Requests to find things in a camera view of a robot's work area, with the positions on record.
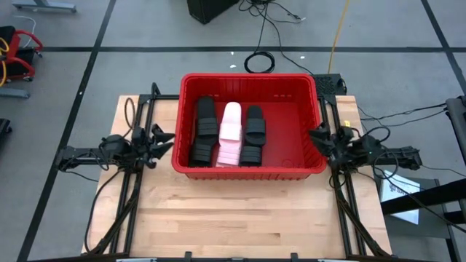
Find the black bar stand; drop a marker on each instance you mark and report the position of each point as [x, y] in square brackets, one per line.
[429, 196]

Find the grey floor plate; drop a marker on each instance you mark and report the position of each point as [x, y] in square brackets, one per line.
[14, 92]

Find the grey stand foot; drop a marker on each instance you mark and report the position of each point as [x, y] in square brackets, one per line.
[43, 5]

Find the red plastic bin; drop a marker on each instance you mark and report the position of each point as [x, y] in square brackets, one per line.
[287, 138]

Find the red and black cart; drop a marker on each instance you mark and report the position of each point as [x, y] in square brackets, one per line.
[12, 43]

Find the black floor box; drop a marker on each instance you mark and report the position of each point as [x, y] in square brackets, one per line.
[211, 9]

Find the black aluminium frame rails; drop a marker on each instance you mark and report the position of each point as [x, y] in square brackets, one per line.
[340, 189]
[135, 182]

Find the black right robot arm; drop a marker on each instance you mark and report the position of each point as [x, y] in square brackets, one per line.
[400, 158]

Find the black perforated box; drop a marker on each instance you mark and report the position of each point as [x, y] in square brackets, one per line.
[327, 84]

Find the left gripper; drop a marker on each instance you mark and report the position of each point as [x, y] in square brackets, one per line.
[143, 151]

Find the black table clamp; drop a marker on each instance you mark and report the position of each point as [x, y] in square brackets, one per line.
[295, 257]
[188, 257]

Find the pink slide sandal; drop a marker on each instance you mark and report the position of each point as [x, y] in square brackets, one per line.
[228, 156]
[233, 113]

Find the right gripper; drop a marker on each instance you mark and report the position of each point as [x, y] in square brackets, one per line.
[346, 151]

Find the white paper sign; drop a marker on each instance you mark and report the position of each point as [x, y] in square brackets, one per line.
[407, 214]

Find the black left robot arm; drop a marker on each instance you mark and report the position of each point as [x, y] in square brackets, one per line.
[76, 156]

